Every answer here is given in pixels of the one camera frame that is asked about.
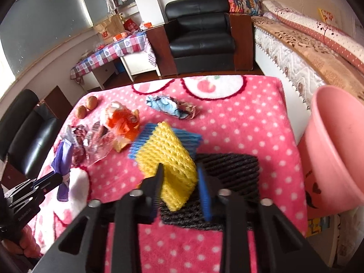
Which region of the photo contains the colourful patterned pillow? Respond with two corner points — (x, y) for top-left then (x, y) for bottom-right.
(224, 0), (263, 16)

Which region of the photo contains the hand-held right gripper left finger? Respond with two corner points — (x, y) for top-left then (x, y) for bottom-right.
(33, 162), (165, 273)

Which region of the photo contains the brown paper bag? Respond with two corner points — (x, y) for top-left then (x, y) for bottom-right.
(93, 14), (126, 42)

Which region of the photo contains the yellow patterned mat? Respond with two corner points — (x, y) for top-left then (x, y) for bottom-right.
(307, 216), (332, 237)

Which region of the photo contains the black foam net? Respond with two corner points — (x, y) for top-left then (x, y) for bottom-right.
(159, 153), (260, 231)

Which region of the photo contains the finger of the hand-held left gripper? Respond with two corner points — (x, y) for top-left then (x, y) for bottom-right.
(33, 172), (63, 195)

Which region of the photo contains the brown floral blanket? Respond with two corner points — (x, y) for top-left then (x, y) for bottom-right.
(252, 15), (364, 103)

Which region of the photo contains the red box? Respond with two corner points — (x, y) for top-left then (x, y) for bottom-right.
(124, 18), (140, 33)

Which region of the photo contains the frosted glass window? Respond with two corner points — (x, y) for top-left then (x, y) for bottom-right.
(0, 0), (95, 91)

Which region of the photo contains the pink plastic bucket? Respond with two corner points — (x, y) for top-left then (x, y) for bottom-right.
(297, 85), (364, 214)

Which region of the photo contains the yellow wall picture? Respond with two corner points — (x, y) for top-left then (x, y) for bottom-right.
(318, 8), (334, 22)

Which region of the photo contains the person's left hand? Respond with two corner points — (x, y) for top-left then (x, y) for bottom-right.
(15, 225), (43, 260)

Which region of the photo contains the bed with white mattress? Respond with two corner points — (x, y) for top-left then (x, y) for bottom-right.
(252, 0), (364, 148)

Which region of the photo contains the clear red printed plastic wrapper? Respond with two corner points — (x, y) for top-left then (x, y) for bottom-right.
(71, 121), (115, 165)

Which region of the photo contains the blue white crumpled wrapper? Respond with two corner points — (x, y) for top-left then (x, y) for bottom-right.
(146, 94), (197, 119)

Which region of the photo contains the pink polka dot blanket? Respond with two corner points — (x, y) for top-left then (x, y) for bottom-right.
(27, 75), (309, 273)

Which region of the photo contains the orange snack wrapper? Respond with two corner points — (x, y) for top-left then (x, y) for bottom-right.
(101, 102), (140, 143)

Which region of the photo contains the blue foam net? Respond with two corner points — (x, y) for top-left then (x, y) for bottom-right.
(128, 123), (203, 160)

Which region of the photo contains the black leather armchair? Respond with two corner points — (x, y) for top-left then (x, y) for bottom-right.
(146, 0), (253, 77)

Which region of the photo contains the crumpled silver wrapper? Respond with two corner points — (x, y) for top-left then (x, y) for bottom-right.
(58, 124), (76, 143)

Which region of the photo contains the checkered cloth side table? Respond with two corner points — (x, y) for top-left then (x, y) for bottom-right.
(71, 31), (151, 83)

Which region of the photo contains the black leather chair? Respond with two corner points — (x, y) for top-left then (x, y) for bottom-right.
(0, 89), (64, 180)

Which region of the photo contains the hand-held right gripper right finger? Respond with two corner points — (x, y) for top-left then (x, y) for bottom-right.
(196, 162), (332, 273)

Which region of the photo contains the white table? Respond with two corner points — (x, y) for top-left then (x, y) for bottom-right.
(82, 51), (162, 91)

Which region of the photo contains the yellow foam net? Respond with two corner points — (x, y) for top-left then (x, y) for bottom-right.
(135, 121), (198, 211)

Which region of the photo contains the pink dotted quilt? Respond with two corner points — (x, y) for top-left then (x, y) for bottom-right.
(262, 0), (364, 73)

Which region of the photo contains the dark wooden cabinet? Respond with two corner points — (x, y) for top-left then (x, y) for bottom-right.
(43, 85), (73, 118)

